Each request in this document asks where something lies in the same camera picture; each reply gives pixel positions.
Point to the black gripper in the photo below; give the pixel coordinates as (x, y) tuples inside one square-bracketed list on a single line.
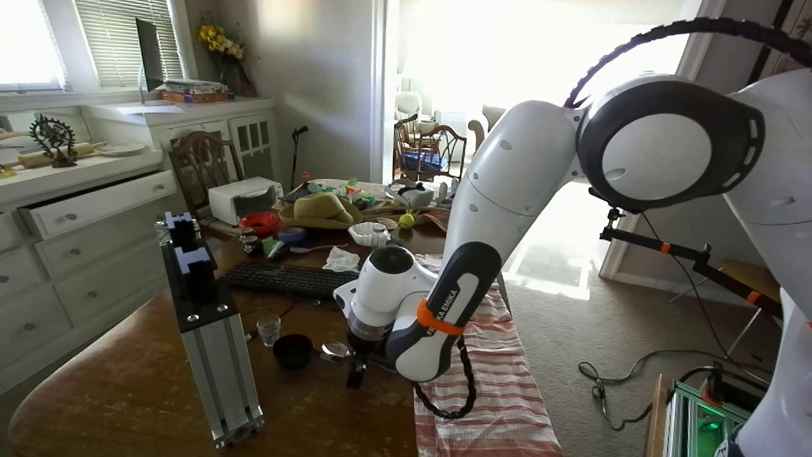
[(366, 347)]

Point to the metal spoon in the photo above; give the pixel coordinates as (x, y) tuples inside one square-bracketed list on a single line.
[(335, 351)]

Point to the dark glossy cup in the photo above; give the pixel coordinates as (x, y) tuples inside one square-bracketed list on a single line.
[(293, 351)]

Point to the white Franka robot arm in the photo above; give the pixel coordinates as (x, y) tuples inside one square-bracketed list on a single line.
[(516, 168)]

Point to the crumpled white tissue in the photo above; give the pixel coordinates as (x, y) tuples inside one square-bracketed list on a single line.
[(340, 259)]

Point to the black computer keyboard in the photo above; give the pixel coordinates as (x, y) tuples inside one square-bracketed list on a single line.
[(287, 281)]

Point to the white bowl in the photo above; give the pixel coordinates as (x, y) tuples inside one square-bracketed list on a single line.
[(368, 235)]

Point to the red striped white towel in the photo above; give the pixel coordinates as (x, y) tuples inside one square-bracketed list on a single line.
[(509, 396)]

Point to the yellow green ball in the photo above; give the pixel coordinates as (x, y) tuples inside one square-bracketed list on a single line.
[(407, 221)]

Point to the tan straw hat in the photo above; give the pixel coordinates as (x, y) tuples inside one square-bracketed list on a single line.
[(321, 211)]

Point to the red bowl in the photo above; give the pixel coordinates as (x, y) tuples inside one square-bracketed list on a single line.
[(260, 224)]

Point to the white box appliance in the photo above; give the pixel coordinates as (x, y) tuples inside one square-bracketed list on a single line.
[(242, 197)]

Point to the dark wooden armchair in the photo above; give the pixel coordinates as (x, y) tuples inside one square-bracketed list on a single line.
[(432, 153)]

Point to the carved wooden chair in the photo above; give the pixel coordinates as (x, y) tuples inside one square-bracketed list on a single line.
[(200, 165)]

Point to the white cabinet with drawers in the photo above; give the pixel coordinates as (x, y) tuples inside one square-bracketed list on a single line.
[(103, 254)]

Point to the green lit control box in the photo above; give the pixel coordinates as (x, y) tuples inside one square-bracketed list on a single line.
[(700, 423)]

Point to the black pole with orange bands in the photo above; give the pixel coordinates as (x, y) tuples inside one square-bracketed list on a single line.
[(693, 257)]

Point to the yellow flower bouquet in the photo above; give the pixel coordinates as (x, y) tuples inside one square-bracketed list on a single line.
[(221, 42)]

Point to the black flat screen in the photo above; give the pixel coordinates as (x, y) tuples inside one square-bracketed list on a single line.
[(150, 55)]

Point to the black metal sculpture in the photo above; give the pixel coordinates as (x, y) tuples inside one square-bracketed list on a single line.
[(54, 138)]

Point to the aluminium extrusion camera stand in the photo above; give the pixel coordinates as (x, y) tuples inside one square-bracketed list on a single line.
[(217, 357)]

